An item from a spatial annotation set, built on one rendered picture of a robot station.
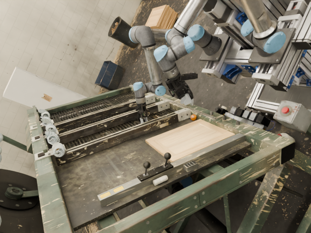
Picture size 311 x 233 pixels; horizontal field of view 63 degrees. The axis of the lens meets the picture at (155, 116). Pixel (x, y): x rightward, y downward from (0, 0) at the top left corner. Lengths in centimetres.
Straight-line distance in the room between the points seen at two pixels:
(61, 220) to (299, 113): 128
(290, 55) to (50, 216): 156
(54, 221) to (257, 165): 100
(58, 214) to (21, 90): 423
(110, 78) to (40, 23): 204
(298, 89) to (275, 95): 21
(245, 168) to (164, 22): 383
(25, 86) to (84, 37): 227
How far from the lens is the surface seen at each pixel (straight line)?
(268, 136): 164
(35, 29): 668
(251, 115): 189
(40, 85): 529
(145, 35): 171
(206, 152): 150
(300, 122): 159
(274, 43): 144
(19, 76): 526
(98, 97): 308
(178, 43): 125
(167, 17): 489
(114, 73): 597
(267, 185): 165
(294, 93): 249
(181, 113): 203
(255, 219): 167
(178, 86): 131
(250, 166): 139
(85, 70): 685
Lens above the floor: 221
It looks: 32 degrees down
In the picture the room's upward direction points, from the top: 65 degrees counter-clockwise
